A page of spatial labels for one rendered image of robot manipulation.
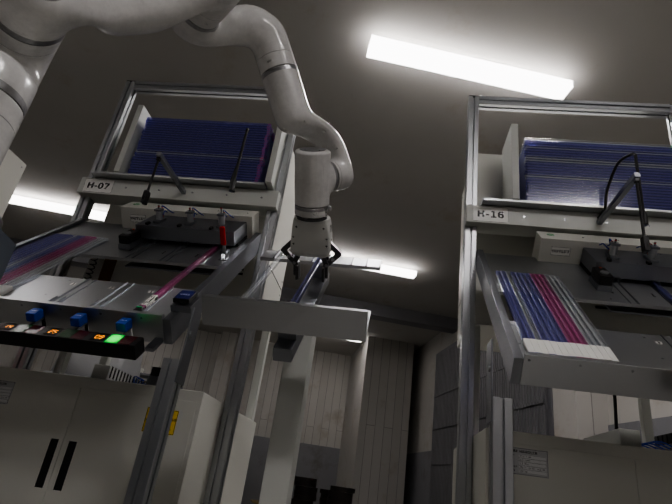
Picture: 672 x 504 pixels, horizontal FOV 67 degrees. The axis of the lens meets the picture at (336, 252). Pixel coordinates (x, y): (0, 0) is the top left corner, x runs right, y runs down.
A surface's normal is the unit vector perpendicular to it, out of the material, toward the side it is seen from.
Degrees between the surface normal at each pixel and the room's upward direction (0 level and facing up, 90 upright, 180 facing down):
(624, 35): 180
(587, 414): 90
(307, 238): 138
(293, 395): 90
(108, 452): 90
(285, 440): 90
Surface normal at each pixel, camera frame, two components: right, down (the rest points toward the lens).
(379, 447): 0.15, -0.40
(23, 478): -0.08, -0.43
